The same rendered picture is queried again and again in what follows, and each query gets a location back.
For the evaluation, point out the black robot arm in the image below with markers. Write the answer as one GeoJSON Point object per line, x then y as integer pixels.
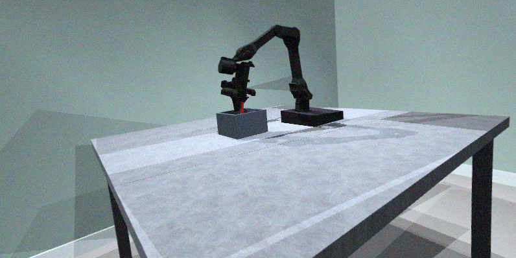
{"type": "Point", "coordinates": [291, 38]}

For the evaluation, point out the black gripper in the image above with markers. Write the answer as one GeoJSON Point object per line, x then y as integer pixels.
{"type": "Point", "coordinates": [239, 92]}

